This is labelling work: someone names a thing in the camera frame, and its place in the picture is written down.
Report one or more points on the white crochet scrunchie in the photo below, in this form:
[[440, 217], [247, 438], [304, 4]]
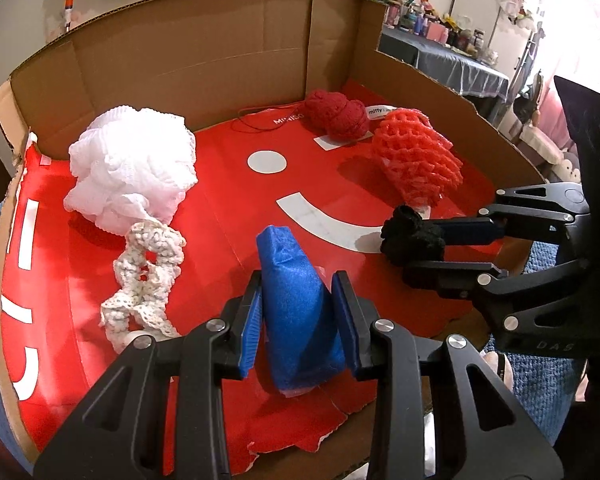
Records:
[[146, 272]]

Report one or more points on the blue knitted blanket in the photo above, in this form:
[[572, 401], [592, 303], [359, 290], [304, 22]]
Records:
[[545, 387]]

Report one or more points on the red foam fruit net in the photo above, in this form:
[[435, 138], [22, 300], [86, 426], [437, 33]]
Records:
[[416, 159]]

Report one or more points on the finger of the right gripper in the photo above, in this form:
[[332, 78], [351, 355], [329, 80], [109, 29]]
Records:
[[493, 291], [554, 213]]

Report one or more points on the brown cardboard box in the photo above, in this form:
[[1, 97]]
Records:
[[216, 61]]

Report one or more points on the dark cloth covered table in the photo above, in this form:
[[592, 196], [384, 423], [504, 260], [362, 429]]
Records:
[[483, 86]]

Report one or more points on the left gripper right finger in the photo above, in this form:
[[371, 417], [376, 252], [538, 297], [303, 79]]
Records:
[[481, 431]]

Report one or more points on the blue sponge cloth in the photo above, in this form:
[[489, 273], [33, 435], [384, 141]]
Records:
[[302, 340]]

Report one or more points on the red yarn ball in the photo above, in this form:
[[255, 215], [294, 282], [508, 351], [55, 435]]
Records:
[[341, 119]]

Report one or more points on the white mesh bath pouf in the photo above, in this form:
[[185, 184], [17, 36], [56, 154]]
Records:
[[131, 165]]

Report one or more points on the red plastic bag liner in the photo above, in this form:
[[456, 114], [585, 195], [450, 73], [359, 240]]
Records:
[[266, 171]]

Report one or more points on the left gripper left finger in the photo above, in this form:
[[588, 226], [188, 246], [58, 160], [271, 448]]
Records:
[[118, 429]]

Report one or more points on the black fuzzy pom pom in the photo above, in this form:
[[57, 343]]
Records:
[[407, 239]]

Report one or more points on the orange tipped stick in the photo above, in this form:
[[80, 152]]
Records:
[[68, 15]]

